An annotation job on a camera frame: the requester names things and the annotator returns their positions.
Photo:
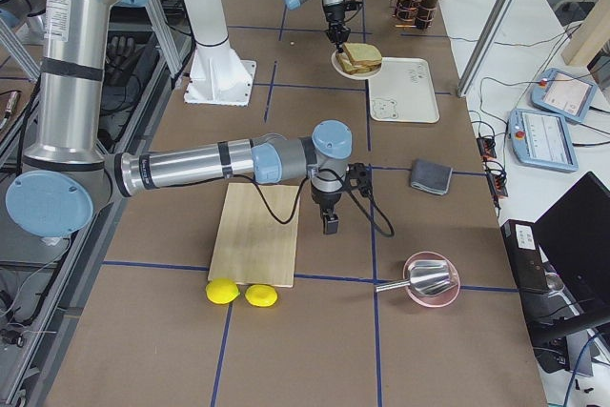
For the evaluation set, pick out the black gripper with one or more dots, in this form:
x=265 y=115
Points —
x=324 y=199
x=335 y=14

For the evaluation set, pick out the bread slice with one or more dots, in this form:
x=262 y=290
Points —
x=362 y=54
x=350 y=67

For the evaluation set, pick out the white round plate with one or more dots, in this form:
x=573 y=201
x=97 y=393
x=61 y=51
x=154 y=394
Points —
x=354 y=76

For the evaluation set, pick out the white bear serving tray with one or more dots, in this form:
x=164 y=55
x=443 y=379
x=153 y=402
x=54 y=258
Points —
x=403 y=91

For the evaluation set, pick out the wooden cutting board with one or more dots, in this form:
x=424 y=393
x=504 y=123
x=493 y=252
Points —
x=256 y=238

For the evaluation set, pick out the yellow lemon half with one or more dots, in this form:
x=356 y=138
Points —
x=261 y=295

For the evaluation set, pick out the grey folded cloth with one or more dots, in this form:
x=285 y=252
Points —
x=430 y=177

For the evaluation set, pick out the metal scoop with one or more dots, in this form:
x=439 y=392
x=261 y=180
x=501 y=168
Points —
x=425 y=278

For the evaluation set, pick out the yellow lemon whole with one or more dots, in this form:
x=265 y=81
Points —
x=222 y=291

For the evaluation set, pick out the pink bowl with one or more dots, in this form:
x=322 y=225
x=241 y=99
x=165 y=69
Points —
x=436 y=301

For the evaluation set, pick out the black box with label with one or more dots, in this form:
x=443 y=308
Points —
x=524 y=257

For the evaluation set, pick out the teach pendant near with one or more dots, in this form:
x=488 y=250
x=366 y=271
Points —
x=542 y=140

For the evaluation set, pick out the teach pendant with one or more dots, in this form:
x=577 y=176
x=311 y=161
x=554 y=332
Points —
x=563 y=93
x=542 y=140

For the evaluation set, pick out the teach pendant far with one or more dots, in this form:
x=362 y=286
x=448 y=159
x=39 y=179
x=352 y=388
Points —
x=563 y=93

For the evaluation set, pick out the black laptop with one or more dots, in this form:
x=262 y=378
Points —
x=574 y=236

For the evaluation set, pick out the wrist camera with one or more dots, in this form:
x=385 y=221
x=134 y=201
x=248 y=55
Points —
x=359 y=178
x=352 y=5

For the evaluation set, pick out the copper wire bottle rack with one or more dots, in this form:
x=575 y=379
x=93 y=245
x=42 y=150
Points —
x=410 y=14

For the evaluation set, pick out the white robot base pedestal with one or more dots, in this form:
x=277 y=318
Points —
x=217 y=75

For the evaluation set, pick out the aluminium frame post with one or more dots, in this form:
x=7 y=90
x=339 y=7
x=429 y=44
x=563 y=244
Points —
x=483 y=46

